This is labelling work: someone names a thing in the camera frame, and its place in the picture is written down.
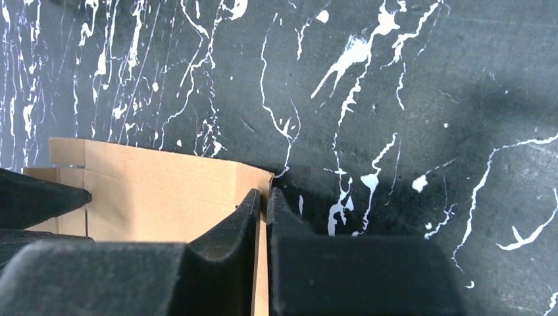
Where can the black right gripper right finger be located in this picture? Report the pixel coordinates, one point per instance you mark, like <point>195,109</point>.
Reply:
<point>312,274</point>

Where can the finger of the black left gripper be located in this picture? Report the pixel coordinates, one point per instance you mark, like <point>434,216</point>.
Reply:
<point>12,241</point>
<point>35,196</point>

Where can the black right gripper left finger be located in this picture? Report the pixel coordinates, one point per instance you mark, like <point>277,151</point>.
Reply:
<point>211,275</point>

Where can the brown cardboard box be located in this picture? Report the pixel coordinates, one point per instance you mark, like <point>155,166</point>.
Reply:
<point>145,195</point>

